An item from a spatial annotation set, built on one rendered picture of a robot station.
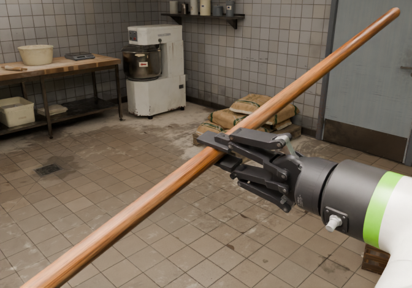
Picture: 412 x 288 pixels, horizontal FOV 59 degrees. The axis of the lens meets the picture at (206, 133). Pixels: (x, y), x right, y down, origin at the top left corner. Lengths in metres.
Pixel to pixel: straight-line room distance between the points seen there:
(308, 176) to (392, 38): 3.90
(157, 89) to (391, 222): 5.13
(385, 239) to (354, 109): 4.16
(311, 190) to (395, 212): 0.10
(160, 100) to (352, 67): 2.72
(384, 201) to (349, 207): 0.04
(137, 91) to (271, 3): 2.21
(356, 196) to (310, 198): 0.06
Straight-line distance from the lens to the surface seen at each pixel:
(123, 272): 2.66
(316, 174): 0.49
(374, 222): 0.45
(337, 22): 4.57
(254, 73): 5.30
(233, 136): 0.55
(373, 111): 4.51
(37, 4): 5.72
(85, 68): 5.08
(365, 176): 0.47
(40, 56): 5.14
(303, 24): 4.81
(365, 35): 1.02
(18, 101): 5.50
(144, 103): 5.42
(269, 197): 0.58
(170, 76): 5.62
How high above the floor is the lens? 1.73
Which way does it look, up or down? 21 degrees down
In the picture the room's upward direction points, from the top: straight up
